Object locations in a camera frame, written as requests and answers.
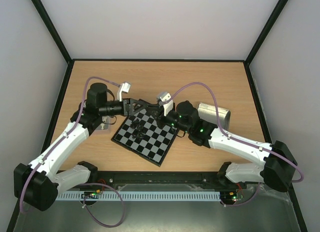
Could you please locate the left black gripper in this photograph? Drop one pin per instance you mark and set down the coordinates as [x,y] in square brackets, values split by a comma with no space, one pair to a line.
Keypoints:
[127,106]

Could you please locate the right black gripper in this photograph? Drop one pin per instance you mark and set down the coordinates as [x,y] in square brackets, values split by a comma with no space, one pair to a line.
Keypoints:
[162,117]

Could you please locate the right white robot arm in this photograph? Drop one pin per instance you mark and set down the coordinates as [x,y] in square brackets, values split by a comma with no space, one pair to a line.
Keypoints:
[271,164]

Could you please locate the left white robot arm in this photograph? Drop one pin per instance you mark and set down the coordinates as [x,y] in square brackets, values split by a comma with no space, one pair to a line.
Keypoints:
[39,182]

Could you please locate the pile of black chess pieces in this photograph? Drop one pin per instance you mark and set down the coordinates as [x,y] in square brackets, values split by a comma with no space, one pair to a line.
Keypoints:
[137,129]

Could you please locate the silver tin with white pieces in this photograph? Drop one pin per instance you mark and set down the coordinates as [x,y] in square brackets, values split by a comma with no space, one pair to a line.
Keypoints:
[104,127]

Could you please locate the black and silver chessboard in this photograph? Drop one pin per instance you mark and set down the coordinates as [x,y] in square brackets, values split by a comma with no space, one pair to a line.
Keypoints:
[154,146]

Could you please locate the empty gold-rimmed metal tin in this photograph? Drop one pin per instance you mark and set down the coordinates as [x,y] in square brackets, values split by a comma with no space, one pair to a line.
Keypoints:
[208,113]

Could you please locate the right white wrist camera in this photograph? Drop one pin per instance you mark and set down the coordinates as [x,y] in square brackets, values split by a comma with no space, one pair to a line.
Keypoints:
[165,100]

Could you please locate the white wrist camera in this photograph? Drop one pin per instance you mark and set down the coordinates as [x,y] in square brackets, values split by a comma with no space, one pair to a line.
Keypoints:
[165,100]
[123,88]

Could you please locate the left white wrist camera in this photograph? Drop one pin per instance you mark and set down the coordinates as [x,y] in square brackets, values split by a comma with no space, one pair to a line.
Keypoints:
[123,88]

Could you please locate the light blue slotted cable duct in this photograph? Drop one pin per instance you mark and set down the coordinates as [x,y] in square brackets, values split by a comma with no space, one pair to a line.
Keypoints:
[141,196]

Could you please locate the black aluminium frame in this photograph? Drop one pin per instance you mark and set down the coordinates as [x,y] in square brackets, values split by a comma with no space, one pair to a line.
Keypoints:
[51,27]

